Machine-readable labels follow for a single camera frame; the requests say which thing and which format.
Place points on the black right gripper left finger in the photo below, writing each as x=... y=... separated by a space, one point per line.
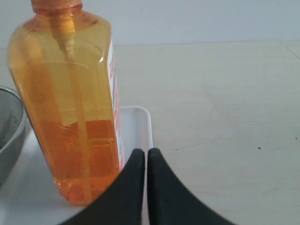
x=122 y=202

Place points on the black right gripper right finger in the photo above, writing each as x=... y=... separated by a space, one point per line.
x=170 y=202

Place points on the orange pump soap bottle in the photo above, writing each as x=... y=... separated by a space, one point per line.
x=63 y=66

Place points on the white plastic tray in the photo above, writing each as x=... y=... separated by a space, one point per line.
x=30 y=197

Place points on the steel mesh colander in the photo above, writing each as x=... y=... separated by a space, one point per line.
x=13 y=119

